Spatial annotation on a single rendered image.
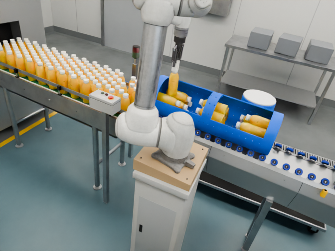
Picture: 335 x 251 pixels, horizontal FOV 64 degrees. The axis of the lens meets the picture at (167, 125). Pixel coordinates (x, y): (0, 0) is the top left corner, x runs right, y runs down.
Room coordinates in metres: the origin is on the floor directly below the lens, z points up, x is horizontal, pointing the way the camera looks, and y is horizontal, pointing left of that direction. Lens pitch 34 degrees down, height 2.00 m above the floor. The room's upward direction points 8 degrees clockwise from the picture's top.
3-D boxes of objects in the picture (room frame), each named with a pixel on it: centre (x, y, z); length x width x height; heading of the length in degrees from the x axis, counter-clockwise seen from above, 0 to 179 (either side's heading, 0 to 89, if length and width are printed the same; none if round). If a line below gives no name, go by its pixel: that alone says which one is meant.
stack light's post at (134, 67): (2.28, 0.37, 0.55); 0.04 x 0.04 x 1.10; 67
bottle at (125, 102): (1.69, 0.33, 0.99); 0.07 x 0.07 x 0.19
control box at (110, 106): (1.61, 0.46, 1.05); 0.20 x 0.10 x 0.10; 67
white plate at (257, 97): (2.09, -0.75, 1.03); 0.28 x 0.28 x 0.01
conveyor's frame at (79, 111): (2.13, 0.95, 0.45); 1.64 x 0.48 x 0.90; 67
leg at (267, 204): (1.32, -0.78, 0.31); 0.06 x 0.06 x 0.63; 67
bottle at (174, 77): (1.73, 0.00, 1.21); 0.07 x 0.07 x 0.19
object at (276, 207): (2.01, -0.87, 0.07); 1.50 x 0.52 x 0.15; 71
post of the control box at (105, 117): (1.61, 0.46, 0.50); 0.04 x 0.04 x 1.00; 67
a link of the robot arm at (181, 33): (1.73, 0.00, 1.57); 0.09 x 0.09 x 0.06
